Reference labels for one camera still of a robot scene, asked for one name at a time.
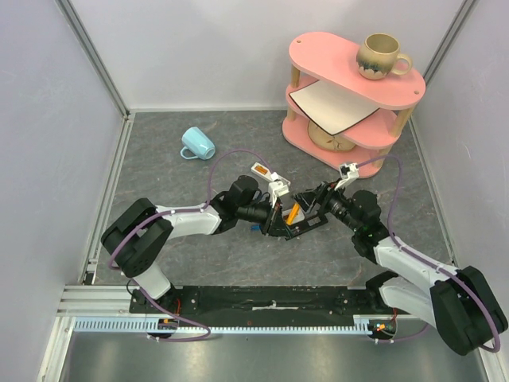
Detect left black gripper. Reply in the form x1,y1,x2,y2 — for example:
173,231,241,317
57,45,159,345
237,196,293,239

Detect orange handled screwdriver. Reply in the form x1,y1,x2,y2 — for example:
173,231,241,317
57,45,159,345
286,203,301,225

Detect white remote orange batteries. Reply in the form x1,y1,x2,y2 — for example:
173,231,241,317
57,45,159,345
251,162,274,182

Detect light blue mug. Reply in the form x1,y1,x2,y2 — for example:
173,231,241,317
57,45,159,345
180,127,216,160

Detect white remote blue batteries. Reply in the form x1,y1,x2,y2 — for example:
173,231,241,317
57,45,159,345
282,209,305,225

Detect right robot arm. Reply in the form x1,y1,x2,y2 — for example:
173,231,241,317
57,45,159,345
293,183,508,356

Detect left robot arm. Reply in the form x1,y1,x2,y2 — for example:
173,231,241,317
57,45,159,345
101,174,290,313

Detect beige bowl on shelf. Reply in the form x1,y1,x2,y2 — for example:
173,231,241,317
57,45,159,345
308,121,356,152

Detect pink three-tier shelf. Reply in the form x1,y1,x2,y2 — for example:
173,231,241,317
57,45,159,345
282,32,425,178

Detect white square plate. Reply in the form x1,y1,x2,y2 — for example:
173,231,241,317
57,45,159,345
289,80,379,135

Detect beige ceramic mug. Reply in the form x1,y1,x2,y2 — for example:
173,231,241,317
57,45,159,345
356,33,413,80

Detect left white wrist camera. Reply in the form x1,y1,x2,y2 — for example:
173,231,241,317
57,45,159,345
268,172,291,207

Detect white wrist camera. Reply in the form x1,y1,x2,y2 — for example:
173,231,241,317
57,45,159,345
334,162,359,190
268,172,291,207

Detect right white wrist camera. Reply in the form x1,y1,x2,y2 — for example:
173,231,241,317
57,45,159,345
334,162,359,190

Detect grey cable duct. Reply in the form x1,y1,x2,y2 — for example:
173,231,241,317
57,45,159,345
73,317,392,336

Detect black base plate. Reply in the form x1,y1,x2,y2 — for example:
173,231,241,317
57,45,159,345
130,284,398,329

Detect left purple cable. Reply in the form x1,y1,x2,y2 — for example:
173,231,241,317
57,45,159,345
107,149,275,342

